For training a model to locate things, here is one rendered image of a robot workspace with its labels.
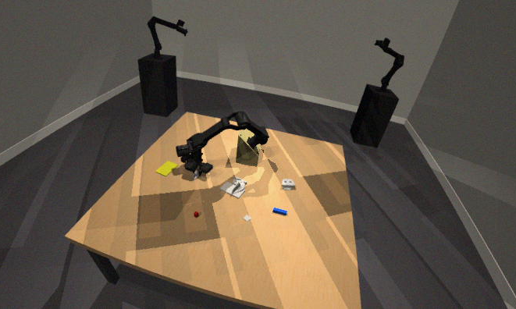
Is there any dark blue rectangular bar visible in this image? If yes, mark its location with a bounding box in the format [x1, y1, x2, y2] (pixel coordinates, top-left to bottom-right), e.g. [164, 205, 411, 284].
[273, 208, 287, 216]

